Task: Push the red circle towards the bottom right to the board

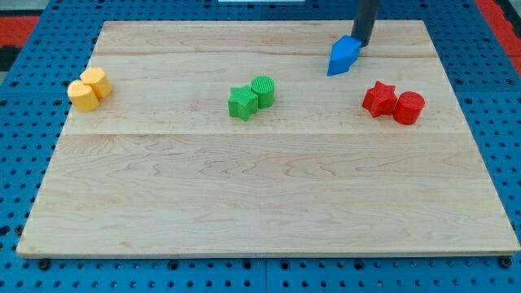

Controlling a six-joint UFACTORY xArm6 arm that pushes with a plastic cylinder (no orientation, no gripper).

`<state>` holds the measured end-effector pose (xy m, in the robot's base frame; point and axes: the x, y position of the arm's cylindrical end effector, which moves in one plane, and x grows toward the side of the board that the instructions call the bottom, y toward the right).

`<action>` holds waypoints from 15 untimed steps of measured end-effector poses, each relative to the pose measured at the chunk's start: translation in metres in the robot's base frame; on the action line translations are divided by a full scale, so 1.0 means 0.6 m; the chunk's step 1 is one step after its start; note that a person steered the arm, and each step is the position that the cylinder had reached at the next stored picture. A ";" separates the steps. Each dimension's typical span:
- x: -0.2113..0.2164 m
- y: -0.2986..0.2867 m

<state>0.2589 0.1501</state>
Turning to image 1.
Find yellow hexagon block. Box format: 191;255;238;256
80;67;112;98

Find green star block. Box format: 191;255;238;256
227;85;259;121

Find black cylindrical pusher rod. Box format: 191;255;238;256
351;0;380;47

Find green cylinder block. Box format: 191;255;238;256
251;76;275;108

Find red star block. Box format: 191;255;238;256
362;81;398;118

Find blue arrow-shaped block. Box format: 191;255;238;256
327;35;361;77

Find red cylinder block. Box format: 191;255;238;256
392;91;425;125

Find light wooden board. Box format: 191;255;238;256
17;20;520;259

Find yellow heart block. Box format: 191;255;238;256
67;80;99;112

